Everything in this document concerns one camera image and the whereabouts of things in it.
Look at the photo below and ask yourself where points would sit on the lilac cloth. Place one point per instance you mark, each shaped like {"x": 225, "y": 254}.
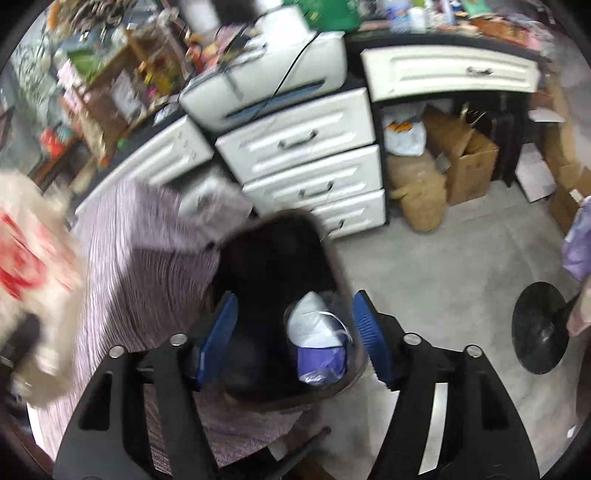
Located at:
{"x": 579, "y": 244}

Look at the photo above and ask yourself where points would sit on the flat white cardboard sheet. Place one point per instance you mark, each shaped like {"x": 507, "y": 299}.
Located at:
{"x": 533, "y": 175}

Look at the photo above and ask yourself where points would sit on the crumpled white paper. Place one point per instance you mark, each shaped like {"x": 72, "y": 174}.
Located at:
{"x": 314, "y": 318}

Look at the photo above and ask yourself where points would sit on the white bag with red print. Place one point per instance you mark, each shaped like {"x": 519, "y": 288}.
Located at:
{"x": 32, "y": 258}

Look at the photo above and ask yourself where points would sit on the white printer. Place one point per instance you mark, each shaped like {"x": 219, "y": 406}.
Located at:
{"x": 286, "y": 69}

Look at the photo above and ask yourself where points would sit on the black round stand base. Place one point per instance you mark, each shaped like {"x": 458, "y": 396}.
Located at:
{"x": 538, "y": 327}

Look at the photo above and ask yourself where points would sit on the wide white drawer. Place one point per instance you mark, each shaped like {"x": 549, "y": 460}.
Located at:
{"x": 443, "y": 71}

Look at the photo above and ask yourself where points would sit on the brown paper bag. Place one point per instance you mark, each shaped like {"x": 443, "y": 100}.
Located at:
{"x": 418, "y": 189}

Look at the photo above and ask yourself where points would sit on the open cardboard box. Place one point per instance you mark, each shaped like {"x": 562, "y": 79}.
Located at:
{"x": 471, "y": 161}

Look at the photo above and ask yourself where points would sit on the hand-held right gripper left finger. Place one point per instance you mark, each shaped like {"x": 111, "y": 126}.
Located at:
{"x": 217, "y": 341}

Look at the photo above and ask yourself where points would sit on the cardboard box stack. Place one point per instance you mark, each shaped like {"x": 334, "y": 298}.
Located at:
{"x": 570, "y": 184}

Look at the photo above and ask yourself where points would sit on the purple wrapper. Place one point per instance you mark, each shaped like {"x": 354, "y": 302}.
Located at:
{"x": 321, "y": 362}

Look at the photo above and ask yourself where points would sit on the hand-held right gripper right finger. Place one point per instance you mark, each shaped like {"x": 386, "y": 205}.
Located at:
{"x": 369, "y": 337}

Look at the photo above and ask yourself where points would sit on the black trash bin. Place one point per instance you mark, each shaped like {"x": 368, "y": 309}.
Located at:
{"x": 268, "y": 267}

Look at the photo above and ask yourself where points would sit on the white plastic bag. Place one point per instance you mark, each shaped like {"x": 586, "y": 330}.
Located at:
{"x": 406, "y": 136}

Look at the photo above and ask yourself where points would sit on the cluttered wooden shelf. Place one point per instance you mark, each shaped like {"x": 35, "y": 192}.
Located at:
{"x": 120, "y": 87}

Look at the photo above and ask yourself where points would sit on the green bag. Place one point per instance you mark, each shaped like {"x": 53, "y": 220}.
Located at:
{"x": 330, "y": 14}

